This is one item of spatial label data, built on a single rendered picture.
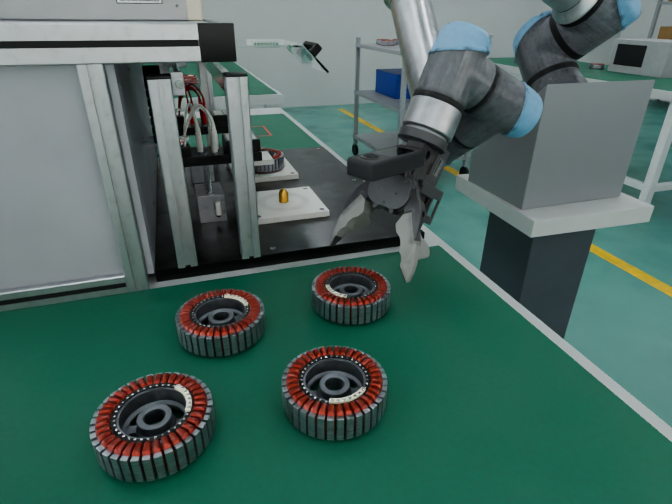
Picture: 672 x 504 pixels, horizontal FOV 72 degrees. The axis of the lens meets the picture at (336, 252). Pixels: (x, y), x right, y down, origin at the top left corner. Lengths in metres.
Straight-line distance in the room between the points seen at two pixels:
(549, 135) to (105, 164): 0.82
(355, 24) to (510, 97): 5.94
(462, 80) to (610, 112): 0.54
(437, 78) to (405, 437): 0.45
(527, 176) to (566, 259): 0.29
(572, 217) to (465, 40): 0.54
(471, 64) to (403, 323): 0.36
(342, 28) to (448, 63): 5.91
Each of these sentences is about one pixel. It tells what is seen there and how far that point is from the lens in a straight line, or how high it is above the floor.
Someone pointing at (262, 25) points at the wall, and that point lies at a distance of 6.31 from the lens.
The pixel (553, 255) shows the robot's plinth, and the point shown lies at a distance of 1.24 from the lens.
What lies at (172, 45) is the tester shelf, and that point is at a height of 1.09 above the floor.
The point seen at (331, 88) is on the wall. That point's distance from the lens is 6.59.
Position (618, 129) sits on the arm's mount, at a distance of 1.20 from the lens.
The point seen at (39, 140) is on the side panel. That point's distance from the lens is 0.71.
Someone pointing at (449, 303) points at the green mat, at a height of 0.75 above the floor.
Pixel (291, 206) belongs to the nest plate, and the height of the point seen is 0.78.
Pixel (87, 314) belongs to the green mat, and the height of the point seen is 0.75.
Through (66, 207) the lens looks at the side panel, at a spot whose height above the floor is 0.89.
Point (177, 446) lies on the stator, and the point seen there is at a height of 0.78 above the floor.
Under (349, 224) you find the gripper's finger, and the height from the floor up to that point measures 0.85.
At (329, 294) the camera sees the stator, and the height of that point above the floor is 0.79.
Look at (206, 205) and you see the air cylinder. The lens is 0.91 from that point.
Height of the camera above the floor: 1.13
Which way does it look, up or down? 27 degrees down
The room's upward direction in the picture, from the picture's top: 1 degrees clockwise
